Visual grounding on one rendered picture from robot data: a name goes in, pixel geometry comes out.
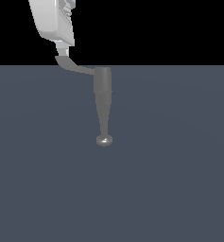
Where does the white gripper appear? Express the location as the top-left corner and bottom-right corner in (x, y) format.
(27, 0), (77, 59)

